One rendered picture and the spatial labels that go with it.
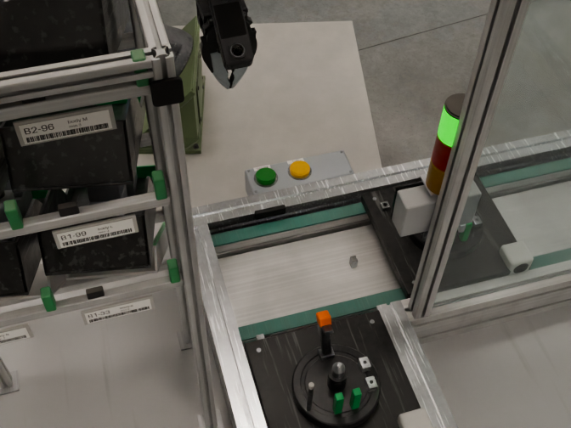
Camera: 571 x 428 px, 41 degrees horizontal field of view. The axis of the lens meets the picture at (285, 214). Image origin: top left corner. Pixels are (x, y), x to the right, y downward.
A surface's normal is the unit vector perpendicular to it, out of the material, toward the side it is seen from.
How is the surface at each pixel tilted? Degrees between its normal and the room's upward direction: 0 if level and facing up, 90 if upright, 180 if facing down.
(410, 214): 90
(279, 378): 0
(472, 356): 0
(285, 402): 0
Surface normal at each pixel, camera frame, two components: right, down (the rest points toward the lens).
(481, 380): 0.02, -0.62
